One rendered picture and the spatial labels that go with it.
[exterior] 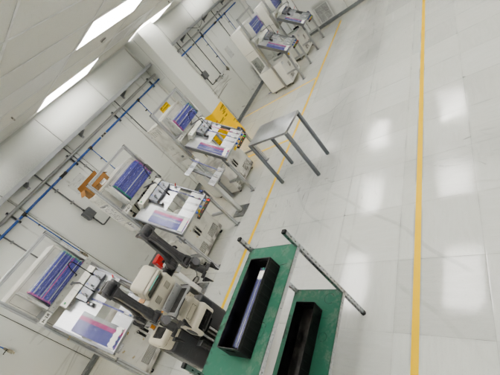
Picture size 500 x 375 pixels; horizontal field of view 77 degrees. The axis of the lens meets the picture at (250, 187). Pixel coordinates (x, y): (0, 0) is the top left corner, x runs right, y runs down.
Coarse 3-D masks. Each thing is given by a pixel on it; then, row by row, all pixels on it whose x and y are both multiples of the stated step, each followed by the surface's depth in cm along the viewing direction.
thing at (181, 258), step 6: (150, 234) 217; (156, 234) 220; (144, 240) 217; (150, 240) 221; (156, 240) 219; (162, 240) 222; (162, 246) 222; (168, 246) 224; (168, 252) 226; (174, 252) 226; (180, 252) 230; (174, 258) 230; (180, 258) 228; (186, 258) 232; (180, 264) 233; (186, 264) 231
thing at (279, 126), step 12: (276, 120) 431; (288, 120) 403; (300, 120) 413; (264, 132) 428; (276, 132) 400; (288, 132) 387; (312, 132) 421; (252, 144) 429; (276, 144) 470; (288, 156) 483; (312, 168) 413
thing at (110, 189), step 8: (120, 152) 418; (112, 160) 409; (104, 168) 400; (152, 168) 439; (96, 176) 389; (112, 192) 400; (136, 192) 416; (120, 200) 410; (128, 200) 404; (128, 208) 405; (192, 256) 428; (200, 256) 418
